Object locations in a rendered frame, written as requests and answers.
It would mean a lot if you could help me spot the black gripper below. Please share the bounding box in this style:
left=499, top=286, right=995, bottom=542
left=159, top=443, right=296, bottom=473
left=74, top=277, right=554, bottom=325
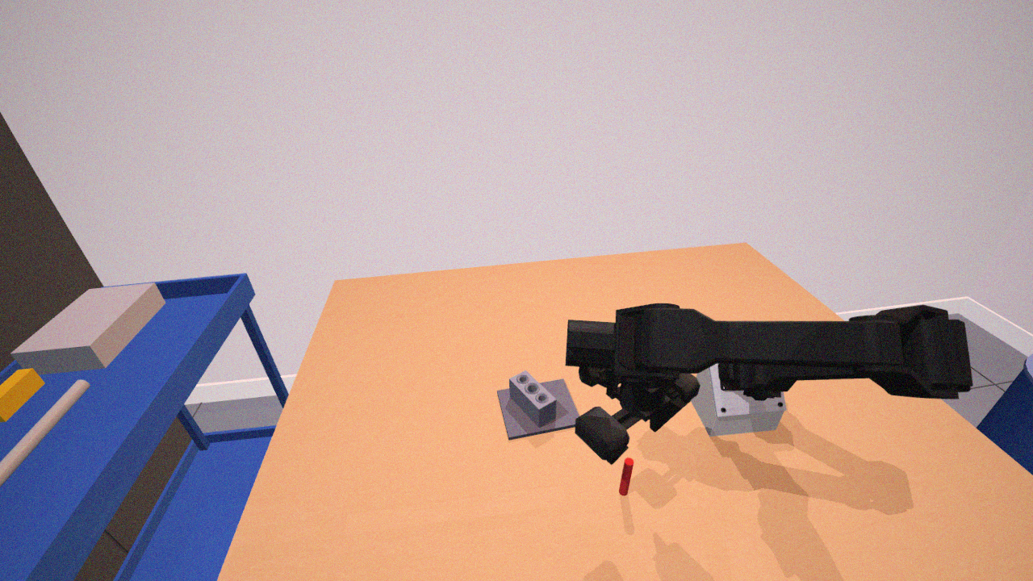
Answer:
left=575, top=373, right=700, bottom=465

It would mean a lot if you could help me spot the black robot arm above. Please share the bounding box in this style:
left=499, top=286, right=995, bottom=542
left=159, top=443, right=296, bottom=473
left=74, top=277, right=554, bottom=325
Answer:
left=566, top=303, right=973, bottom=401

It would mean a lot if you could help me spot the red peg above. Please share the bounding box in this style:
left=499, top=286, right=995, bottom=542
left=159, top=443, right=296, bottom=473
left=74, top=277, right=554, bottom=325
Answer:
left=619, top=458, right=634, bottom=495

